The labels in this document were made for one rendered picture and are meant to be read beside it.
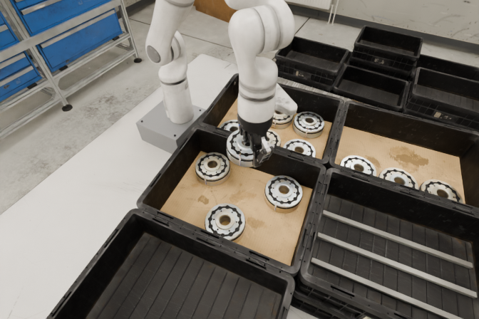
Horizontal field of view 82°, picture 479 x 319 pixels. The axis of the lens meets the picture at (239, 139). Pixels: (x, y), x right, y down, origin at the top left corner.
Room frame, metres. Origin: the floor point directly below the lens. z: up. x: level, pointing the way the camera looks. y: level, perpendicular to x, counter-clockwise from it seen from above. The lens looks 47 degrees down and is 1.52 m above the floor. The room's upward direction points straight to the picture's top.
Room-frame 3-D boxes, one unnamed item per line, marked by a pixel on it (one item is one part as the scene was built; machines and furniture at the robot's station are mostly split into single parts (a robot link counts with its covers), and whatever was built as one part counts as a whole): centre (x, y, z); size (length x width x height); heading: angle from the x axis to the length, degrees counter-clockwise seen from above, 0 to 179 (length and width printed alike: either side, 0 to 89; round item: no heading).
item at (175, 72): (0.79, 0.22, 1.04); 0.09 x 0.09 x 0.17; 58
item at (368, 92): (1.41, -0.82, 0.31); 0.40 x 0.30 x 0.34; 61
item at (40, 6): (2.10, 1.23, 0.60); 0.72 x 0.03 x 0.56; 151
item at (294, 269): (0.39, 0.01, 0.92); 0.40 x 0.30 x 0.02; 67
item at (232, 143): (0.46, -0.02, 1.00); 0.10 x 0.10 x 0.01
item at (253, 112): (0.44, -0.05, 1.17); 0.11 x 0.09 x 0.06; 115
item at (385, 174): (0.44, -0.45, 0.86); 0.10 x 0.10 x 0.01
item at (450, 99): (1.21, -1.17, 0.37); 0.40 x 0.30 x 0.45; 61
